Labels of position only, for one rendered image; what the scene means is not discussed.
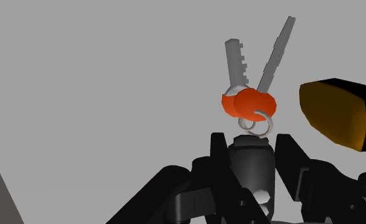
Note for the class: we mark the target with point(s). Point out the red-headed keys with black fob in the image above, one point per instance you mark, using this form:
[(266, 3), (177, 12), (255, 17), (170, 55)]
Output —
[(253, 104)]

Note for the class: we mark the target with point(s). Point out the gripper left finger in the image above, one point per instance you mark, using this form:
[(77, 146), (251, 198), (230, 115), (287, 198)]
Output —
[(201, 192)]

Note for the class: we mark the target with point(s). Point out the orange and black rounded object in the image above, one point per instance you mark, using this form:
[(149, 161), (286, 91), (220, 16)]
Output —
[(328, 108)]

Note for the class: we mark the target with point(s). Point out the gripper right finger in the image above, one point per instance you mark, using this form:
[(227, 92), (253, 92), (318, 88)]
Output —
[(325, 192)]

